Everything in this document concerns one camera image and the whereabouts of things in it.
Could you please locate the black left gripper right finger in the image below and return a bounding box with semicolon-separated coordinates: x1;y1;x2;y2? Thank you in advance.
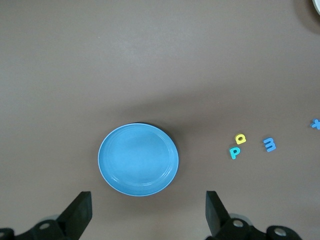
204;190;305;240

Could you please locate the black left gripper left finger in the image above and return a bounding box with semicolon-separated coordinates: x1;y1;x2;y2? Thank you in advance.
0;191;93;240

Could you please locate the blue plate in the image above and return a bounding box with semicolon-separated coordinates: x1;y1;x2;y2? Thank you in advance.
97;122;180;197

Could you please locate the teal foam letter P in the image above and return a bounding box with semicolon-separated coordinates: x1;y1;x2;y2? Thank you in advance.
228;146;241;160

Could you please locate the yellow foam letter a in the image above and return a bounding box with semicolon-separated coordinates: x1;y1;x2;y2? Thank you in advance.
234;133;247;145

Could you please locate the blue foam letter E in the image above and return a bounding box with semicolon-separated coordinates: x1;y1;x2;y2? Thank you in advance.
262;137;277;153

